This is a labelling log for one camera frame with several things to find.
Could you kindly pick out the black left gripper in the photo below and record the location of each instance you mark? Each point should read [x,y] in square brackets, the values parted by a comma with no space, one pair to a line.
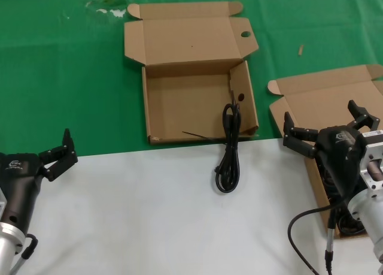
[18,179]

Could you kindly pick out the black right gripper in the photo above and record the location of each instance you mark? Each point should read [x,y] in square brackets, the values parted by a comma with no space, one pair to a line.
[339,150]

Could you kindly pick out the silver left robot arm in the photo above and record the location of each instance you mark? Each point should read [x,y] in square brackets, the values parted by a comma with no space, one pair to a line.
[6,245]

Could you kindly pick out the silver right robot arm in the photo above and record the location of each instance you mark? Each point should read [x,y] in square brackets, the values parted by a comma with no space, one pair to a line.
[372,221]

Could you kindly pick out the open cardboard box with hole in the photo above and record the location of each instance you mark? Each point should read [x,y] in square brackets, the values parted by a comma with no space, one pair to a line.
[185,104]

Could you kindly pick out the small wooden stick piece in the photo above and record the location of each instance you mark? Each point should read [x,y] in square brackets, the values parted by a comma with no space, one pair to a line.
[301,50]

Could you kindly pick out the green table mat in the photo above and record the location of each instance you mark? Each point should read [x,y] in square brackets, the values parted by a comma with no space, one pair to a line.
[60,77]

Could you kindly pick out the black wrist camera with label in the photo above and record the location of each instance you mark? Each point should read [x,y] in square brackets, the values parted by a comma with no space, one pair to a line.
[373,134]

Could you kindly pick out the silver camera mount bracket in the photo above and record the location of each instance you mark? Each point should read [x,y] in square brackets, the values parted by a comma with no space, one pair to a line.
[374,165]

